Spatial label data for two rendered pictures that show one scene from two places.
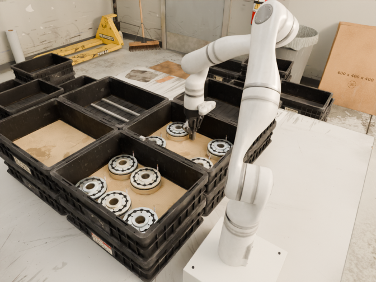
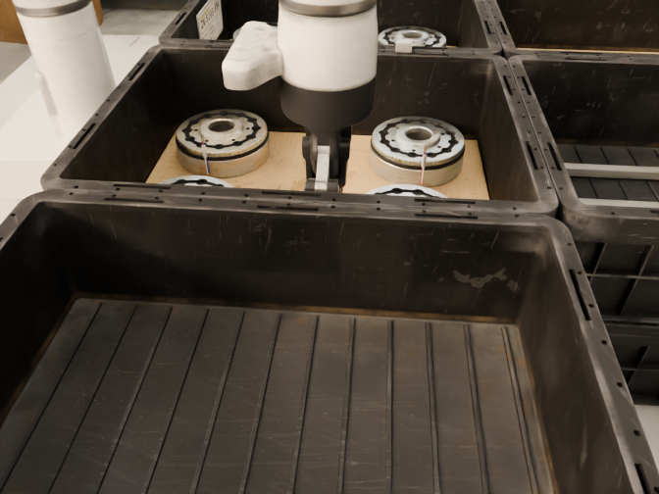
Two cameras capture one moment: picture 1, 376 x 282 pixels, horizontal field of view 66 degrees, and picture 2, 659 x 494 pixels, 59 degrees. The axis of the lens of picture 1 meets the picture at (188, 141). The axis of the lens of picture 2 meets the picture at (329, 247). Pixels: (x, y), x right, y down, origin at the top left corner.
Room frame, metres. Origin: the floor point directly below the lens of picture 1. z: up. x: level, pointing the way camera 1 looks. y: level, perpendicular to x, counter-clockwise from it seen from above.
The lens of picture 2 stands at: (1.35, -0.24, 1.18)
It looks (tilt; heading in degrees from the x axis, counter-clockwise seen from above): 40 degrees down; 150
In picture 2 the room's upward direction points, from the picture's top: straight up
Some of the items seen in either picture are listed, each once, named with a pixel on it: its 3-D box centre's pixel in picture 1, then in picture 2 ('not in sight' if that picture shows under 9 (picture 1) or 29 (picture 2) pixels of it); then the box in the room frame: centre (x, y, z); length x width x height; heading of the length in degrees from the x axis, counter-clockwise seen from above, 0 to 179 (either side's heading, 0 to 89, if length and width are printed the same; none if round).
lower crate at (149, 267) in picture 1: (134, 209); not in sight; (0.66, 0.18, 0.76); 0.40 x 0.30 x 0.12; 55
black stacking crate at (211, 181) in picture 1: (187, 142); (312, 166); (0.90, 0.00, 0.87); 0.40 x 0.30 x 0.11; 55
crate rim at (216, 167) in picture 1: (187, 132); (311, 120); (0.90, 0.00, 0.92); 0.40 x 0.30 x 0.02; 55
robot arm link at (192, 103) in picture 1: (198, 99); (302, 29); (0.96, -0.03, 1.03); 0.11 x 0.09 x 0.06; 55
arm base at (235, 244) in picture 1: (237, 234); (75, 69); (0.50, -0.15, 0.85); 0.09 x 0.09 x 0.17; 69
